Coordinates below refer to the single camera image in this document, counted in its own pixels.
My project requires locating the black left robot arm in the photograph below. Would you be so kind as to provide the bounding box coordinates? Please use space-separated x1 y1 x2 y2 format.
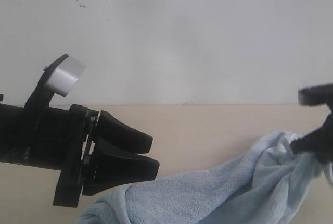
1 104 160 208

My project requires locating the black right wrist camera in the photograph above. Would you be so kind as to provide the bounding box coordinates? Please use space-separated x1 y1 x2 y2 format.
298 83 332 107

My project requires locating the light blue fluffy towel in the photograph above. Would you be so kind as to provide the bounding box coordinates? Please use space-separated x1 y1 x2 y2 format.
79 131 332 223

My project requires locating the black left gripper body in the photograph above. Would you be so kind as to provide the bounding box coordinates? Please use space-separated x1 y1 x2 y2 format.
34 104 99 207

